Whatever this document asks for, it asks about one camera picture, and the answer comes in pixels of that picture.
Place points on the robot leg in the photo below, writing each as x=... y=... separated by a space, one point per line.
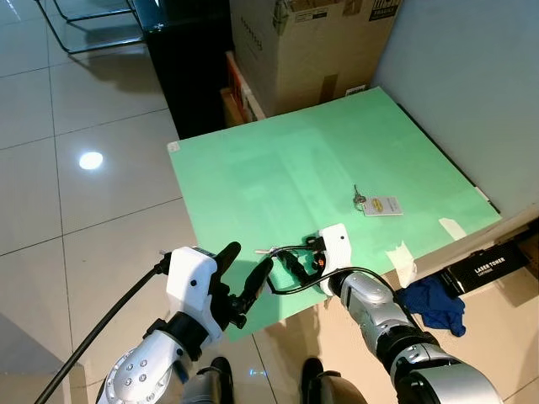
x=324 y=387
x=210 y=383

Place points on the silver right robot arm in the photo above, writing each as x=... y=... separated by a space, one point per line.
x=379 y=316

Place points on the robot left leg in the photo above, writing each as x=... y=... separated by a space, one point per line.
x=210 y=383

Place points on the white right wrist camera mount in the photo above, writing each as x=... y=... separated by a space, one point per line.
x=337 y=248

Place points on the green flat sheet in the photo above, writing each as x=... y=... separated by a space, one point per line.
x=278 y=177

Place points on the glossy black cabinet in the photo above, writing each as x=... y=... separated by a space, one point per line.
x=198 y=76

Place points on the key with white tag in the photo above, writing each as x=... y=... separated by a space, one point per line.
x=383 y=206

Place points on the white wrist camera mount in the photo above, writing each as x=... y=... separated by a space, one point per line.
x=189 y=282
x=337 y=248

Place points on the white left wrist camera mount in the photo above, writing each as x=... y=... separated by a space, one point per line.
x=189 y=282

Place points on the robot right leg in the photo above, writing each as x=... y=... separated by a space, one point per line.
x=324 y=387

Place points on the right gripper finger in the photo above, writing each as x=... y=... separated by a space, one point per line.
x=296 y=257
x=291 y=271

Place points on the black metal frame chair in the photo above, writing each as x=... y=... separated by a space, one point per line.
x=108 y=45

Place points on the black laser toner box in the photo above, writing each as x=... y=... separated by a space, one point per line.
x=488 y=268

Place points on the beige masking tape strip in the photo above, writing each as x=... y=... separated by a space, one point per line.
x=404 y=265
x=482 y=194
x=358 y=89
x=453 y=228
x=173 y=146

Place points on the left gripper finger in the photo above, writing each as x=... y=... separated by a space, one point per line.
x=257 y=284
x=228 y=256

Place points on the blue cloth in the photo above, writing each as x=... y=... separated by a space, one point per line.
x=434 y=303

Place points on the large brown cardboard carton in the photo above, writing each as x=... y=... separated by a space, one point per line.
x=312 y=50

